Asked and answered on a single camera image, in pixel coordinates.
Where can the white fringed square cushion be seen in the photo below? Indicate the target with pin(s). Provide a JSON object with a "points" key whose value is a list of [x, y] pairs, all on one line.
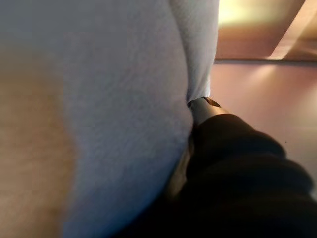
{"points": [[123, 99]]}

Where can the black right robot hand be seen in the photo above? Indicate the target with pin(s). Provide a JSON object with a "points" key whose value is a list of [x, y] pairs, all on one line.
{"points": [[235, 173]]}

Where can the glossy brown wooden wardrobe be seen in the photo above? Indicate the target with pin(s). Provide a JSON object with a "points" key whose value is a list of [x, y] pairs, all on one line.
{"points": [[260, 32]]}

